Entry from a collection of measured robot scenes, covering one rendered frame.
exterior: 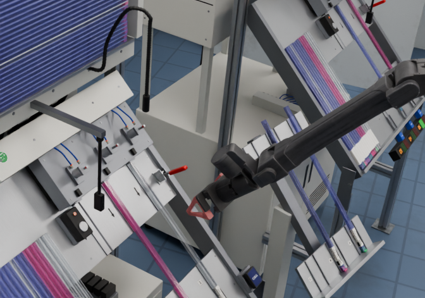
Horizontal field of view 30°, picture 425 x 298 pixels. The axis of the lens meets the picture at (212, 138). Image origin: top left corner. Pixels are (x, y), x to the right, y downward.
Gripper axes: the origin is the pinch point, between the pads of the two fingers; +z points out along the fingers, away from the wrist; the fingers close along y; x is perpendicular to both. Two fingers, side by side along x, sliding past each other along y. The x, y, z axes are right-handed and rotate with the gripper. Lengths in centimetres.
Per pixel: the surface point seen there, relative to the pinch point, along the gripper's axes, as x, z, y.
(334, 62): 15, 110, -274
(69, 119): -35.0, -6.4, 26.4
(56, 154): -30.1, 8.8, 22.7
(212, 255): 16.2, 13.8, -6.7
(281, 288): 46, 31, -41
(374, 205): 74, 71, -172
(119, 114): -29.9, 6.2, 1.0
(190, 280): 16.8, 13.9, 5.1
